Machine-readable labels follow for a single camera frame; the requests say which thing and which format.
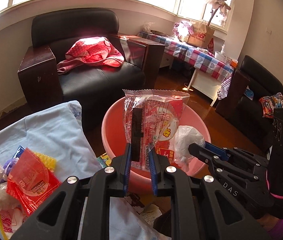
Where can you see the plaid tablecloth side table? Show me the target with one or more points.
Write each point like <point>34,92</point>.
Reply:
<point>209,72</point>

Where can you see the light blue floral tablecloth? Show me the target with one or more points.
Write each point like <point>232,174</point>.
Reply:
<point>57,132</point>

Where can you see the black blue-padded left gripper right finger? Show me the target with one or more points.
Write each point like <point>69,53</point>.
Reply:
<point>201,208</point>

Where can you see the pink plastic trash bucket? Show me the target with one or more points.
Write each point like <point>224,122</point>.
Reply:
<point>114,142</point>

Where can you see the purple tissue pack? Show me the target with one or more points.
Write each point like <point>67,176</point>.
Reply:
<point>7,168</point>

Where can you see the blue Tempo tissue pack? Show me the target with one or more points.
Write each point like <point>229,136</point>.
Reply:
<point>19,152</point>

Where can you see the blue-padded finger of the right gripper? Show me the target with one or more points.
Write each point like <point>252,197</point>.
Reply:
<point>204,151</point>

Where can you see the black leather armchair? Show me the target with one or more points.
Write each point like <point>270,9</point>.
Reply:
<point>96,88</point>

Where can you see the colourful snack bag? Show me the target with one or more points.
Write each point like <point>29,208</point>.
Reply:
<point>269,103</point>

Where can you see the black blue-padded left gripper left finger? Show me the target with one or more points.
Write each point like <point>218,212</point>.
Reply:
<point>80,208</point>

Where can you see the red transparent plastic wrapper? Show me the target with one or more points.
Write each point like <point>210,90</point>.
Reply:
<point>31,182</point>

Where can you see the red white paper cup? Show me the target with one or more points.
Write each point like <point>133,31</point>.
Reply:
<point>10,221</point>

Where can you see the white plastic bag in bucket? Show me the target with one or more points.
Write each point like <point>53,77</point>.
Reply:
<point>182,139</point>

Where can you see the brown paper shopping bag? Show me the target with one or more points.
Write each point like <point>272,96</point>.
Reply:
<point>202,35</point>

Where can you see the clear red snack wrapper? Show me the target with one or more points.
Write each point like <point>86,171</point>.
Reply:
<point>151,118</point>

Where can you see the person's right hand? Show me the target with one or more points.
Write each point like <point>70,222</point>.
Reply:
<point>269,223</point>

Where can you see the red polka dot cloth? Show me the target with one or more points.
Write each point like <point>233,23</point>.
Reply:
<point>93,52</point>

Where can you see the yellow foam fruit net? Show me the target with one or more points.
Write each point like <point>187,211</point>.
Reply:
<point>48,161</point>

